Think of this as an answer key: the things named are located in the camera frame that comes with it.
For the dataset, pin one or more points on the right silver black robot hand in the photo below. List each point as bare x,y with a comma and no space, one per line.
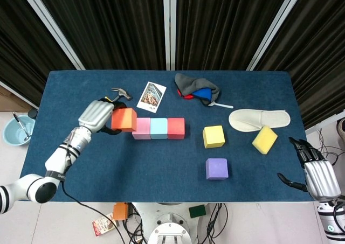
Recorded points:
322,178

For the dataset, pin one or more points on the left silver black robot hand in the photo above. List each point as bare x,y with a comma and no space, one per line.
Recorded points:
95,116

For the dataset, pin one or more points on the orange foam cube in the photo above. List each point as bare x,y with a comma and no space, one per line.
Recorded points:
125,120

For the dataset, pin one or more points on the purple foam cube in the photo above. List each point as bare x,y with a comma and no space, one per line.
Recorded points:
217,169

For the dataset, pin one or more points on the yellow foam cube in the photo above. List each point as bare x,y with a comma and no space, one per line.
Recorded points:
213,136

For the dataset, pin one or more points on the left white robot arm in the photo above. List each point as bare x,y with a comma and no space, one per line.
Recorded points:
54,160

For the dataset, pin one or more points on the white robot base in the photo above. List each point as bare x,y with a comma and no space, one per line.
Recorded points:
169,222

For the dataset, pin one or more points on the pink foam cube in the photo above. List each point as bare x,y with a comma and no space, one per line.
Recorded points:
143,128

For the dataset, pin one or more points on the white bordered photo card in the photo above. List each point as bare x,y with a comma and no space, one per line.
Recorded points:
151,96

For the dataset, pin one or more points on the small black round object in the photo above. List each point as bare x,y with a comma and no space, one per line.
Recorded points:
33,113

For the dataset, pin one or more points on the teal foam cube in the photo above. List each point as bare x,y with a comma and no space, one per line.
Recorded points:
159,128

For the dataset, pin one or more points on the blue fabric table cover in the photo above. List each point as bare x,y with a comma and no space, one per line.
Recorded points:
134,168

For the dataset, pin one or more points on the yellow green sponge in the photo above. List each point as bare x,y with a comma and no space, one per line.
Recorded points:
265,139

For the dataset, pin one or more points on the red foam cube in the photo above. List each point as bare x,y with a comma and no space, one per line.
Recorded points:
176,128

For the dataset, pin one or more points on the light blue bowl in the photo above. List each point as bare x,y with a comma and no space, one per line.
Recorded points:
12,133

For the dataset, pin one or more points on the white shoe insole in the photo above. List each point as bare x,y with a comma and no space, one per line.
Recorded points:
258,118

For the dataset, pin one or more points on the red disc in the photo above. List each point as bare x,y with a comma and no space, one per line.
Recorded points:
180,93

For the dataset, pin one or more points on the black pleated curtain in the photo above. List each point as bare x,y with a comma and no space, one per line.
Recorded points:
318,52
21,52
107,26
229,26

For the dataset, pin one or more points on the grey cloth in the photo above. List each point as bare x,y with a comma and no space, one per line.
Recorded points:
188,83

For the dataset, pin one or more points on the orange box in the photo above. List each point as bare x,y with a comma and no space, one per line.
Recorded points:
121,211

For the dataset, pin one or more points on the red white snack packet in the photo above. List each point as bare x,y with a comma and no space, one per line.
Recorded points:
103,225

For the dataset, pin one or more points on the white plastic spoon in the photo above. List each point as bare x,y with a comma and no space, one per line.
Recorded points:
222,105

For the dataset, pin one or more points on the dark green box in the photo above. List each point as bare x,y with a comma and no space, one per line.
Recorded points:
197,211

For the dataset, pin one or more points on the white partition post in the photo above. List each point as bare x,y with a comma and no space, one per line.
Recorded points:
51,26
169,26
272,28

